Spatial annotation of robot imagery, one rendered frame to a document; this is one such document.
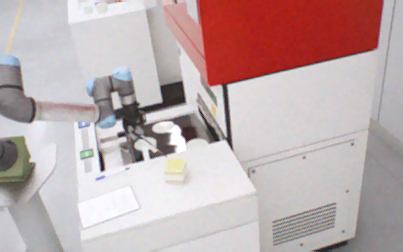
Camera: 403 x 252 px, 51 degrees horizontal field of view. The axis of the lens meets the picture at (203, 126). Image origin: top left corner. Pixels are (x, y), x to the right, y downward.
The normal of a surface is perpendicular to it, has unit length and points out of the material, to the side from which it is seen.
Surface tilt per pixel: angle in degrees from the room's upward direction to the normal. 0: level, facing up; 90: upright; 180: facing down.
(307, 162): 90
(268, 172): 90
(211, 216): 90
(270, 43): 90
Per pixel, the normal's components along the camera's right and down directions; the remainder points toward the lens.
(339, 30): 0.28, 0.50
